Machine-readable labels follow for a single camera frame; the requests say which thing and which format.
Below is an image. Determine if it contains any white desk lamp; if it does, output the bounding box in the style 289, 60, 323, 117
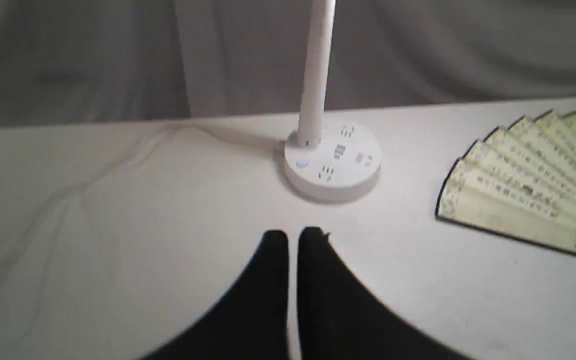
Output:
283, 0, 382, 204

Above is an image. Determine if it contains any folding paper fan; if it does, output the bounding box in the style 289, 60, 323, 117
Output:
435, 109, 576, 256

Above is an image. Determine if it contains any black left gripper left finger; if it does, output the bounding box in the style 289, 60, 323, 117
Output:
144, 229, 290, 360

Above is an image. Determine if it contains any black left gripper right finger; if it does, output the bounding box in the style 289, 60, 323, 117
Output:
297, 227, 466, 360

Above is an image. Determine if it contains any grey backdrop curtain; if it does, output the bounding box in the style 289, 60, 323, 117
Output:
0, 0, 576, 127

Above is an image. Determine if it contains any thin power cable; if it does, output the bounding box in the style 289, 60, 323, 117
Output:
0, 124, 289, 283

